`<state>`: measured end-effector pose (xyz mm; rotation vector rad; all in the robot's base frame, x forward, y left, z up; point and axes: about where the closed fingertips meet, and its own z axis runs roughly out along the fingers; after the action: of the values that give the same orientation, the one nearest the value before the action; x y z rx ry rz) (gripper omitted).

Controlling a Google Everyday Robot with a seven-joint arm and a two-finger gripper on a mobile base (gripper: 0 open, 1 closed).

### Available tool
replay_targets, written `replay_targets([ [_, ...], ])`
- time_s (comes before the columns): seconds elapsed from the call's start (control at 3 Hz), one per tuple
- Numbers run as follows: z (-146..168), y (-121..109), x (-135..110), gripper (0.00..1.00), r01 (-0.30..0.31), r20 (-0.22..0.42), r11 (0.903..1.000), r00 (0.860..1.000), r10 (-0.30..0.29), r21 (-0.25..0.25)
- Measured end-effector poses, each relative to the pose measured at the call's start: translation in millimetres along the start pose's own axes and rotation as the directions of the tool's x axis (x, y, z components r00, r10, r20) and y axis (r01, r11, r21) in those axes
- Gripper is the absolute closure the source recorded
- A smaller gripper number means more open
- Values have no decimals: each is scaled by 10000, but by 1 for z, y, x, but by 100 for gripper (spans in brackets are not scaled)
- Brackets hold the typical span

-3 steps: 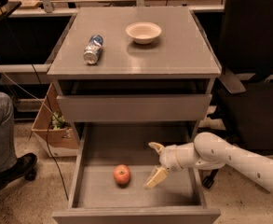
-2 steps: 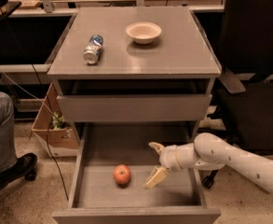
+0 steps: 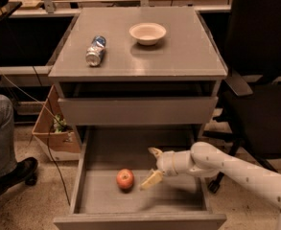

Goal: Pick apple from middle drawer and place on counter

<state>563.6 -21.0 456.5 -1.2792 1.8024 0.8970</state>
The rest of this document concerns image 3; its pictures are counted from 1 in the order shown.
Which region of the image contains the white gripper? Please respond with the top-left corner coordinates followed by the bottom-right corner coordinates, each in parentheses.
top-left (140, 147), bottom-right (193, 191)

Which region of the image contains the red apple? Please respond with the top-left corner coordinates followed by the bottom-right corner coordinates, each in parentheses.
top-left (116, 169), bottom-right (134, 190)

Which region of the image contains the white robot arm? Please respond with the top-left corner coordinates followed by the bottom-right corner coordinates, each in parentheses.
top-left (140, 142), bottom-right (281, 230)

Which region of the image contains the open middle drawer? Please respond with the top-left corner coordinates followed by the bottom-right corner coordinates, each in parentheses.
top-left (54, 126), bottom-right (226, 230)

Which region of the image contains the grey top drawer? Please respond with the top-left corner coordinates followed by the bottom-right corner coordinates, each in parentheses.
top-left (59, 97), bottom-right (218, 126)

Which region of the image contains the grey drawer cabinet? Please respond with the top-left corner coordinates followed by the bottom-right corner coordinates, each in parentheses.
top-left (49, 7), bottom-right (227, 141)

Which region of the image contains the cardboard box with items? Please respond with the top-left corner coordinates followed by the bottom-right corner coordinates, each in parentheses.
top-left (32, 86), bottom-right (81, 161)

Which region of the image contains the black office chair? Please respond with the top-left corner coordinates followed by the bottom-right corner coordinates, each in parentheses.
top-left (202, 0), bottom-right (281, 195)

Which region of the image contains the silver blue soda can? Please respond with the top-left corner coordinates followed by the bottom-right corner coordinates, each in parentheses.
top-left (85, 35), bottom-right (106, 66)

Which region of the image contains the white paper bowl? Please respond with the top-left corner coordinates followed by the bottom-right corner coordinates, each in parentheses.
top-left (129, 23), bottom-right (167, 46)

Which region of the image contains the black shoe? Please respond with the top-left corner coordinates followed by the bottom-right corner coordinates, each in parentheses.
top-left (0, 157), bottom-right (38, 195)

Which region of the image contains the black cable on floor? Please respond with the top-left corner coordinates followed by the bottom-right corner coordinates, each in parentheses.
top-left (31, 65), bottom-right (72, 206)

